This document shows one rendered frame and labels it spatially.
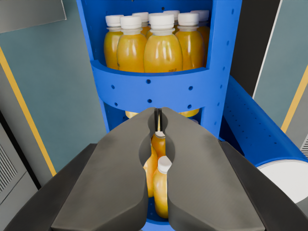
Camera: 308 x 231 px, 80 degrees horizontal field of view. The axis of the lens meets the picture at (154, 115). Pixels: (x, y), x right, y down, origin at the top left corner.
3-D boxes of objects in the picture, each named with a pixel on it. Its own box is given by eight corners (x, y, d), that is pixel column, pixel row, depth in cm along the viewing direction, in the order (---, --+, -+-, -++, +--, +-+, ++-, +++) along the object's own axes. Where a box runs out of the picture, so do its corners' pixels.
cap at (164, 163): (155, 167, 48) (154, 162, 47) (165, 158, 50) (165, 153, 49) (166, 175, 45) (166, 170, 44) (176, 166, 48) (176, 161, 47)
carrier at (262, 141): (224, 63, 133) (191, 87, 144) (303, 144, 59) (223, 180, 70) (242, 91, 144) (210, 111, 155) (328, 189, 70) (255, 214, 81)
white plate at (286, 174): (305, 148, 58) (302, 145, 60) (225, 183, 69) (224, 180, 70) (329, 192, 69) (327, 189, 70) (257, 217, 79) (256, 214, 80)
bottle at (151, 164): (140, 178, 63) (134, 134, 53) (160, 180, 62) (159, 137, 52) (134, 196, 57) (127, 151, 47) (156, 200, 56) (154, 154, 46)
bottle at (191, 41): (196, 119, 41) (205, 26, 31) (166, 115, 43) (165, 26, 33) (200, 104, 46) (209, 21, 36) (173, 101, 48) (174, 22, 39)
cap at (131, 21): (137, 26, 37) (136, 16, 36) (145, 28, 34) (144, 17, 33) (118, 28, 35) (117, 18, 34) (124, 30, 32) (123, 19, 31)
